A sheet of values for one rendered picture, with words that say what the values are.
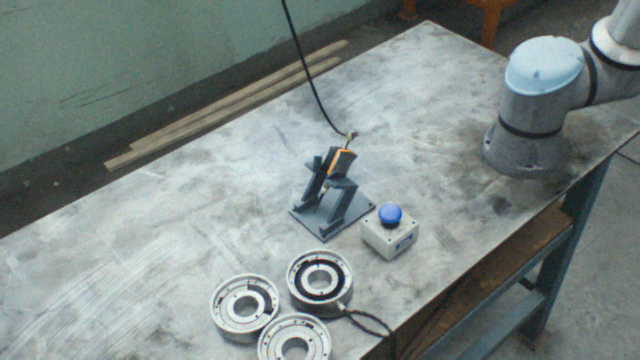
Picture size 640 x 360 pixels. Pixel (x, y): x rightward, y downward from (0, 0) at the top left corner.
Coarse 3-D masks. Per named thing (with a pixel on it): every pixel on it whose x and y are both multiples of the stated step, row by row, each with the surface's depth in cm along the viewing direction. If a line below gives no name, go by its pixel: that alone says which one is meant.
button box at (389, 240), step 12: (372, 216) 99; (408, 216) 99; (360, 228) 100; (372, 228) 97; (384, 228) 97; (396, 228) 97; (408, 228) 97; (372, 240) 99; (384, 240) 95; (396, 240) 95; (408, 240) 98; (384, 252) 97; (396, 252) 98
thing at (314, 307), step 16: (304, 256) 95; (320, 256) 96; (336, 256) 95; (288, 272) 92; (304, 272) 93; (320, 272) 94; (352, 272) 92; (288, 288) 91; (352, 288) 92; (304, 304) 89; (320, 304) 88; (336, 304) 89
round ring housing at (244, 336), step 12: (240, 276) 92; (252, 276) 92; (228, 288) 92; (276, 288) 90; (216, 300) 90; (240, 300) 91; (252, 300) 92; (276, 300) 90; (216, 312) 89; (228, 312) 89; (276, 312) 87; (216, 324) 87; (264, 324) 86; (228, 336) 86; (240, 336) 86; (252, 336) 86
